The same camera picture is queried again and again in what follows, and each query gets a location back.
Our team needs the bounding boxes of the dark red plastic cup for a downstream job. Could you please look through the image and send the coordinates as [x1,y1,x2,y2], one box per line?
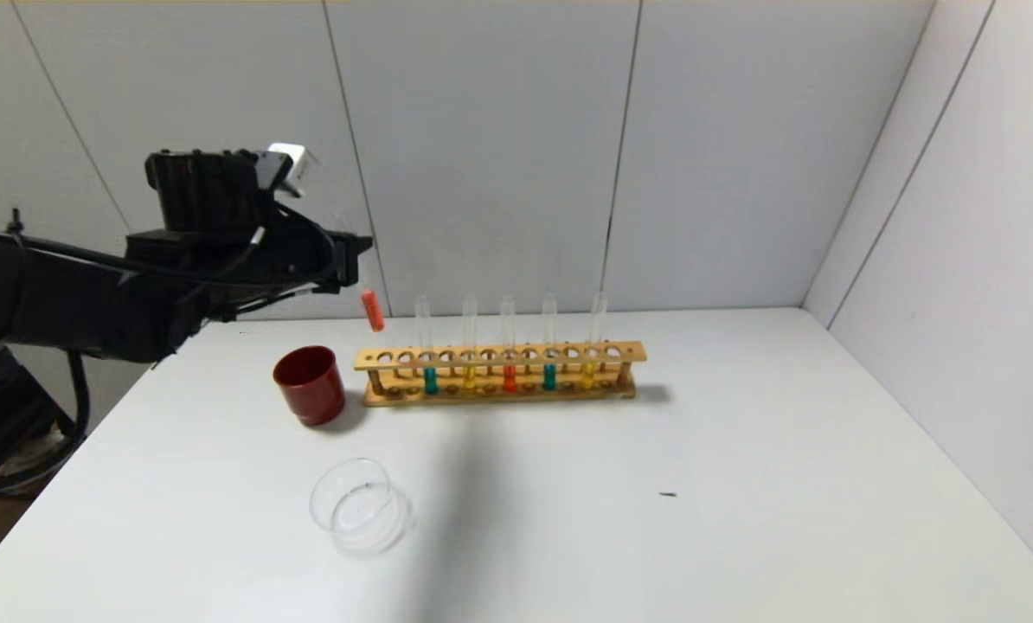
[273,345,347,427]

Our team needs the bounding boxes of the thick black camera cable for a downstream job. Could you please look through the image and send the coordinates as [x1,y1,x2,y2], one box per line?
[0,346,93,501]

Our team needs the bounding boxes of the yellow pigment glass test tube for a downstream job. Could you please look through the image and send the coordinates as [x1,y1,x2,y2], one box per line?
[461,293,479,392]
[581,292,609,389]

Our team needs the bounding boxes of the red pigment glass test tube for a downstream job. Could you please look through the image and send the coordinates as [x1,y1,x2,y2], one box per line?
[343,216,387,333]
[500,294,518,393]

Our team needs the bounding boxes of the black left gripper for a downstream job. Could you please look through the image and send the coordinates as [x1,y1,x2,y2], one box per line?
[266,202,374,294]

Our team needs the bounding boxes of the wooden test tube rack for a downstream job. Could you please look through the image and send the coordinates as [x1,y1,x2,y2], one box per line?
[354,341,648,408]

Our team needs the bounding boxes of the grey worn shoe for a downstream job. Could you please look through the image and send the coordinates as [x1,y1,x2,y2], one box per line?
[2,433,72,490]

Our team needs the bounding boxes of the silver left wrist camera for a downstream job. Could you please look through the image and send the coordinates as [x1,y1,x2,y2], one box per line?
[257,142,318,198]

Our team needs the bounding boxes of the clear glass spouted dish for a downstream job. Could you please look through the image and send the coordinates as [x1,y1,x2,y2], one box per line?
[310,458,414,556]

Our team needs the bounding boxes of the blue pigment glass test tube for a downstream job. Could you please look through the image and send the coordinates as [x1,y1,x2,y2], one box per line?
[542,293,559,391]
[415,295,440,396]

